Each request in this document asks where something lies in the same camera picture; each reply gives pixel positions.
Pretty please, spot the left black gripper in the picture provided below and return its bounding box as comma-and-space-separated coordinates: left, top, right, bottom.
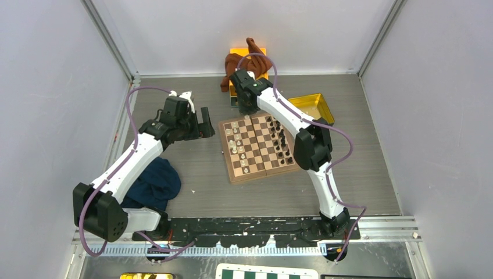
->
176, 107, 214, 141

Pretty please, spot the wooden chess board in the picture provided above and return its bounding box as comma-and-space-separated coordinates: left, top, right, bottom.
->
218, 112, 300, 183

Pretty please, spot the yellow metal tray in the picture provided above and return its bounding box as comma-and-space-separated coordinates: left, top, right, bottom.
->
288, 93, 335, 126

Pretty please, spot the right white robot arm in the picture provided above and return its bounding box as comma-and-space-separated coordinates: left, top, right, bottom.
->
230, 69, 350, 239

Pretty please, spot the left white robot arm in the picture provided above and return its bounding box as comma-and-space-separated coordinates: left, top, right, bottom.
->
72, 91, 215, 242

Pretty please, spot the green white chess mat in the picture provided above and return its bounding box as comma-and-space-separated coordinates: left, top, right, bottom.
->
215, 263, 320, 279

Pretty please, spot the yellow drawer box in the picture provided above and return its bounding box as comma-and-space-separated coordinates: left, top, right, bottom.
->
229, 47, 269, 107

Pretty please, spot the brown cloth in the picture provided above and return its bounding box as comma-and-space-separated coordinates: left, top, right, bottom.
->
220, 53, 273, 92

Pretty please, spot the dark blue cloth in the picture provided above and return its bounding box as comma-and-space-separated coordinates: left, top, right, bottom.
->
121, 157, 181, 211

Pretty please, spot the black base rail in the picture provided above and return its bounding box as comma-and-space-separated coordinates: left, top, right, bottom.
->
145, 216, 360, 248

